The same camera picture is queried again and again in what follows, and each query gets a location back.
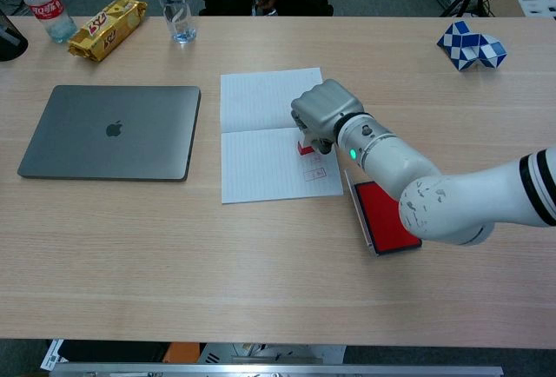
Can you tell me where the red ink pad case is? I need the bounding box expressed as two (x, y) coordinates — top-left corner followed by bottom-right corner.
(343, 169), (423, 257)

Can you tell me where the clear water bottle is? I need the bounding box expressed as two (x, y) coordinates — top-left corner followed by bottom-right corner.
(149, 0), (198, 45)

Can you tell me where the orange object under table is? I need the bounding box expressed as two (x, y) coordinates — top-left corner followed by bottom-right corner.
(163, 341), (202, 364)

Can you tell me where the red-capped plastic bottle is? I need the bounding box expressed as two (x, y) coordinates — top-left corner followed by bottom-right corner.
(10, 0), (79, 44)

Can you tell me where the gold snack package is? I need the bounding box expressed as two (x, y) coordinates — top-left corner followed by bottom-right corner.
(67, 0), (149, 63)

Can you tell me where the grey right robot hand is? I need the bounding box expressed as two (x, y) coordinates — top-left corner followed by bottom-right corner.
(289, 78), (366, 155)

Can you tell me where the black curved object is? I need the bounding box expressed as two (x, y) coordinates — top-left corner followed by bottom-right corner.
(0, 7), (30, 63)

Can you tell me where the aluminium rail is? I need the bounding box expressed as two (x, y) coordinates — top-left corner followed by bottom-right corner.
(49, 361), (505, 377)

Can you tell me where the white lined paper sheet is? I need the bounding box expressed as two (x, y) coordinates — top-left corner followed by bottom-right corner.
(220, 67), (344, 205)

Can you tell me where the red and white stamp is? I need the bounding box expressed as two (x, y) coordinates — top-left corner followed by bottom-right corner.
(296, 132), (318, 156)

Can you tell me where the grey closed laptop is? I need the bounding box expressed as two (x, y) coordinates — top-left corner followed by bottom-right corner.
(17, 84), (202, 183)

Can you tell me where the white printed label sheet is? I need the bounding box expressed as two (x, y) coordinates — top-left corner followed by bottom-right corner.
(40, 339), (69, 372)

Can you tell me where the blue white snake puzzle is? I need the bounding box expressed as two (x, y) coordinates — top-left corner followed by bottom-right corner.
(436, 20), (509, 73)

